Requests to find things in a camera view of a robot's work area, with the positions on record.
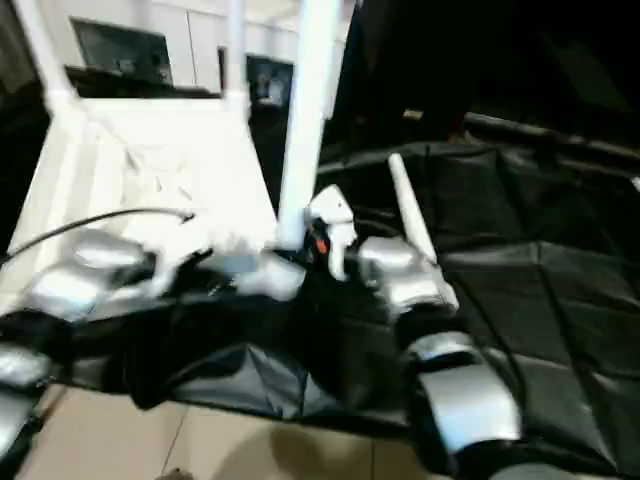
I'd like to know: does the white glass door cabinet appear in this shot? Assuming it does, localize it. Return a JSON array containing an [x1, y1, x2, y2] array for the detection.
[[63, 0, 352, 122]]

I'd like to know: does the dark metal rod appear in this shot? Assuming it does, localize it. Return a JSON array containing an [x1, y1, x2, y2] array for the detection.
[[461, 111, 640, 162]]

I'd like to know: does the white plastic table leg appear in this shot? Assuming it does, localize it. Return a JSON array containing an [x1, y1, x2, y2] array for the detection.
[[8, 0, 82, 112], [273, 0, 352, 252], [218, 0, 252, 117], [387, 152, 462, 315]]

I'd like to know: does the black left camera cable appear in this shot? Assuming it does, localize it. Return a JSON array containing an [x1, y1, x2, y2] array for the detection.
[[0, 206, 198, 262]]

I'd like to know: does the black bag with yellow label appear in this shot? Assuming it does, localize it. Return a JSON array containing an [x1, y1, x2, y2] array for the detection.
[[329, 0, 640, 147]]

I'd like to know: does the white plastic table top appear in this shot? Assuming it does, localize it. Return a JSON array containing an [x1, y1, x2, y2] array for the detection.
[[0, 93, 307, 322]]

